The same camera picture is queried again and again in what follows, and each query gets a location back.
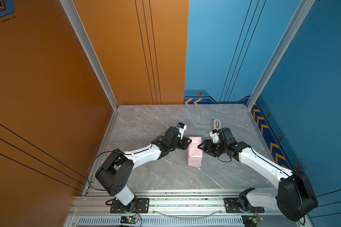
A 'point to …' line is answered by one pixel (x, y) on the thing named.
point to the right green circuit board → (249, 221)
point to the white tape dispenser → (217, 124)
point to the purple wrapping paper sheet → (194, 153)
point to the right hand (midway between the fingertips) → (199, 148)
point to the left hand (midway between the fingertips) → (191, 140)
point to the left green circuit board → (128, 220)
